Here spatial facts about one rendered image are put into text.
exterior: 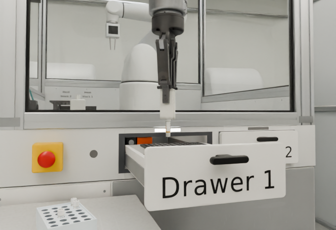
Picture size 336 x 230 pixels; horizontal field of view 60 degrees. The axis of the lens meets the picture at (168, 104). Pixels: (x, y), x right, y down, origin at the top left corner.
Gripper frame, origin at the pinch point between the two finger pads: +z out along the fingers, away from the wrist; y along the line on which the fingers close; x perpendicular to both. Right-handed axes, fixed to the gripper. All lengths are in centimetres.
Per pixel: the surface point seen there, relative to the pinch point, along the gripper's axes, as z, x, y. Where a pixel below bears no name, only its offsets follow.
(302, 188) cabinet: 28, -38, 45
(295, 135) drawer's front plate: 10, -35, 41
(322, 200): 79, -90, 217
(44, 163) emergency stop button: 14.4, 29.6, -3.1
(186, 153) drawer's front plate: 9.4, -6.4, -12.6
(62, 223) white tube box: 21.6, 14.6, -18.8
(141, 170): 14.3, 4.3, -5.8
